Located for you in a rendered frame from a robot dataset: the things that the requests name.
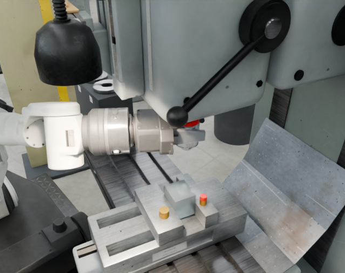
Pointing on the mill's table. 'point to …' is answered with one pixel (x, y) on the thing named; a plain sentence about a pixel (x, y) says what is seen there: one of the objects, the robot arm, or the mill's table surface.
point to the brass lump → (164, 212)
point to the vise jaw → (171, 232)
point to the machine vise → (173, 247)
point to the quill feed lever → (280, 24)
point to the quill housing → (197, 56)
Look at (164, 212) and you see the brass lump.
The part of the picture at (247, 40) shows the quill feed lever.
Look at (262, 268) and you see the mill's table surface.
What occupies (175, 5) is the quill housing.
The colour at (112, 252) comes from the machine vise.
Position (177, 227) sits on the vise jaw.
